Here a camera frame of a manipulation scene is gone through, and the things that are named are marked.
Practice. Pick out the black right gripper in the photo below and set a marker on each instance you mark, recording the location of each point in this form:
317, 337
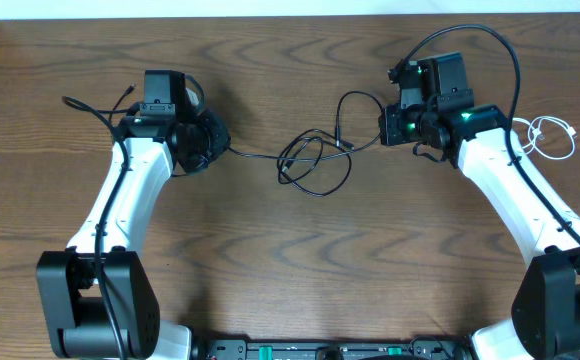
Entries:
389, 119

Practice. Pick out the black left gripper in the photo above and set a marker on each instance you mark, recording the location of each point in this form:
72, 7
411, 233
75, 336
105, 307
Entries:
221, 141

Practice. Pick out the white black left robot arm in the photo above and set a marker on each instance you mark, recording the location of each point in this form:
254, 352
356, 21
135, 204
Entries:
96, 297

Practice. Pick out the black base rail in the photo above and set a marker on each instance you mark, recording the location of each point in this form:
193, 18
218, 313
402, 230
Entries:
423, 347

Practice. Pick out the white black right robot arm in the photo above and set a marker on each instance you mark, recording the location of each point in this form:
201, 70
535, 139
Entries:
479, 142

